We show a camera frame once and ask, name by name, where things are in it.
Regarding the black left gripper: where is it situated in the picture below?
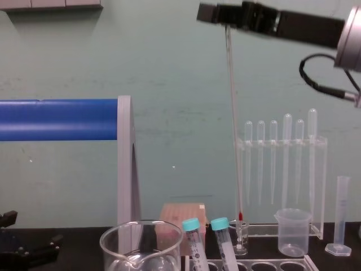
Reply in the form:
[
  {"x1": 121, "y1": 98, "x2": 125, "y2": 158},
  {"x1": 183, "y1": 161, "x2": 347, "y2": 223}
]
[{"x1": 0, "y1": 210, "x2": 64, "y2": 268}]

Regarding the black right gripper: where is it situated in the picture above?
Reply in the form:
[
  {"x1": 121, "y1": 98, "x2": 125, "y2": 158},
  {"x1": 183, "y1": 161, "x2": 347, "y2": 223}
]
[{"x1": 196, "y1": 1, "x2": 347, "y2": 49}]

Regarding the glass thermometer with red tip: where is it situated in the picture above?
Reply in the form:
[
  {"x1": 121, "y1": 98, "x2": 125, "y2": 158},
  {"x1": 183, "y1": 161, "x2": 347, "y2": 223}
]
[{"x1": 224, "y1": 24, "x2": 244, "y2": 250}]

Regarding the large glass beaker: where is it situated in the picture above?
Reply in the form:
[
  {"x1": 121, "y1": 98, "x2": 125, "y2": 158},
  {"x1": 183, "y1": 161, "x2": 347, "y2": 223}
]
[{"x1": 99, "y1": 220, "x2": 183, "y2": 271}]

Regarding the blue cylindrical tube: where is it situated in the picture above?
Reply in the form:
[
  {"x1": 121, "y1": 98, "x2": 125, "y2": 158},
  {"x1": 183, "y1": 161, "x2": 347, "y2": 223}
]
[{"x1": 0, "y1": 98, "x2": 118, "y2": 142}]

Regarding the centrifuge tube with teal cap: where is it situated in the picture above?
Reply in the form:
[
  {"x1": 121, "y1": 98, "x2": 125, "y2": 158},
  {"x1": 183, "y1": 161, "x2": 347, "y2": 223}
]
[
  {"x1": 181, "y1": 217, "x2": 210, "y2": 271},
  {"x1": 210, "y1": 216, "x2": 239, "y2": 271}
]

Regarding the clear acrylic pipette rack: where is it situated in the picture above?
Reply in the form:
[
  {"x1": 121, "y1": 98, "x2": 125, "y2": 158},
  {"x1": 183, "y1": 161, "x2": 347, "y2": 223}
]
[{"x1": 235, "y1": 135, "x2": 328, "y2": 241}]

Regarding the small glass beaker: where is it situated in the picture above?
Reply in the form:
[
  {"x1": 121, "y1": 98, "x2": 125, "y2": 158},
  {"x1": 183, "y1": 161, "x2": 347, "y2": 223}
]
[{"x1": 228, "y1": 220, "x2": 250, "y2": 256}]

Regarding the translucent plastic beaker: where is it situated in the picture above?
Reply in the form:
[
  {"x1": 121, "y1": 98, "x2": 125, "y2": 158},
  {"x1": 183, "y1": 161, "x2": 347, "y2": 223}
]
[{"x1": 273, "y1": 208, "x2": 314, "y2": 257}]

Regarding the grey upright stand panel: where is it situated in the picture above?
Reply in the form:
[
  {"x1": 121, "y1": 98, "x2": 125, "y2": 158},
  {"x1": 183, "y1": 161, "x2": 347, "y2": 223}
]
[{"x1": 116, "y1": 95, "x2": 142, "y2": 252}]

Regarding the plastic graduated cylinder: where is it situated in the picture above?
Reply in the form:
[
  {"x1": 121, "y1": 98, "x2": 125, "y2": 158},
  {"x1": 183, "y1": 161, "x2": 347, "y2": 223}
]
[{"x1": 324, "y1": 175, "x2": 353, "y2": 257}]

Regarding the black cable with silver plug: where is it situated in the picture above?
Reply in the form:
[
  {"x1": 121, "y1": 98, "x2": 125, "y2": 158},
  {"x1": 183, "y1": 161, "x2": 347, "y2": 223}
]
[{"x1": 298, "y1": 53, "x2": 361, "y2": 108}]

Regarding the grey wall cabinet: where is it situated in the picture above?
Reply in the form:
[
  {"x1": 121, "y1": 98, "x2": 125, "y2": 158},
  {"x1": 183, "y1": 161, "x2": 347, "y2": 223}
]
[{"x1": 0, "y1": 0, "x2": 104, "y2": 12}]

